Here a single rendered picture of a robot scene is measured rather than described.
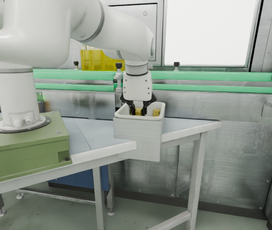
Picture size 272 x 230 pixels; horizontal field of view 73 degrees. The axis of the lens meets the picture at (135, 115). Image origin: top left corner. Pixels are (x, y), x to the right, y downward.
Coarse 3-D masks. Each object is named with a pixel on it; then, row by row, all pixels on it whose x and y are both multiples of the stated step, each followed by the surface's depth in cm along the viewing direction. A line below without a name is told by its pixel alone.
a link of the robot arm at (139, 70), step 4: (144, 64) 57; (148, 64) 58; (128, 68) 57; (132, 68) 57; (136, 68) 56; (140, 68) 57; (144, 68) 57; (148, 68) 58; (128, 72) 58; (132, 72) 57; (136, 72) 57; (140, 72) 57; (144, 72) 58
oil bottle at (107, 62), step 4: (104, 56) 90; (104, 60) 90; (108, 60) 90; (112, 60) 90; (104, 64) 91; (108, 64) 91; (112, 64) 90; (104, 68) 92; (108, 68) 91; (112, 68) 91
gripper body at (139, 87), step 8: (128, 80) 60; (136, 80) 60; (144, 80) 59; (128, 88) 62; (136, 88) 61; (144, 88) 61; (152, 88) 64; (128, 96) 64; (136, 96) 63; (144, 96) 63
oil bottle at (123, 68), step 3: (114, 60) 89; (117, 60) 89; (120, 60) 89; (123, 60) 89; (114, 63) 90; (123, 63) 89; (114, 66) 90; (123, 66) 89; (114, 69) 91; (123, 69) 90
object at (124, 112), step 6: (138, 102) 83; (156, 102) 81; (120, 108) 72; (126, 108) 78; (150, 108) 82; (156, 108) 82; (162, 108) 72; (114, 114) 66; (120, 114) 70; (126, 114) 78; (150, 114) 83; (162, 114) 65; (156, 120) 63
